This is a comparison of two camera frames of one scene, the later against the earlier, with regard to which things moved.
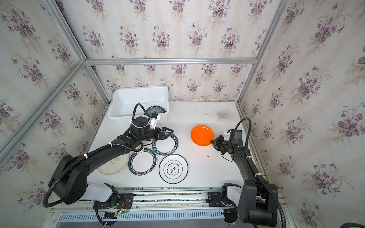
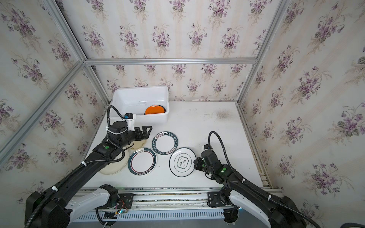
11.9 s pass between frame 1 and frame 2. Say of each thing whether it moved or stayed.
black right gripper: moved
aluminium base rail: stayed
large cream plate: stayed
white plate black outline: moved
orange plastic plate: moved
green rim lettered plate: stayed
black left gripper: moved
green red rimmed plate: stayed
